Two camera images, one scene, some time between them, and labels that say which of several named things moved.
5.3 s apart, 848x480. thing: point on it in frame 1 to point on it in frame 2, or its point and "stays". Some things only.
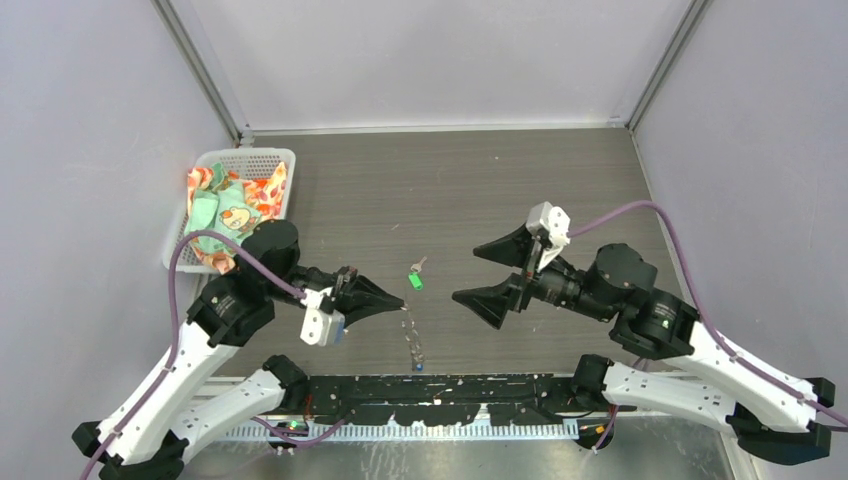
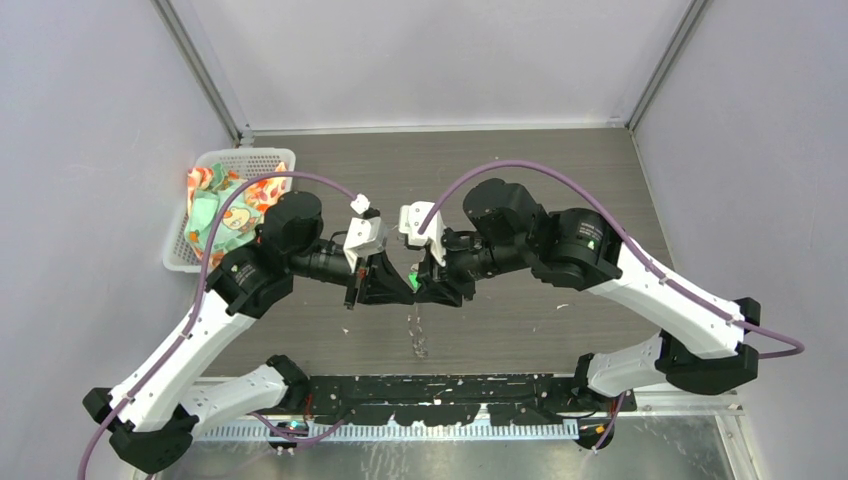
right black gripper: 511,249 to 432,289
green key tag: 416,281 stays
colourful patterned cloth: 222,201 stays
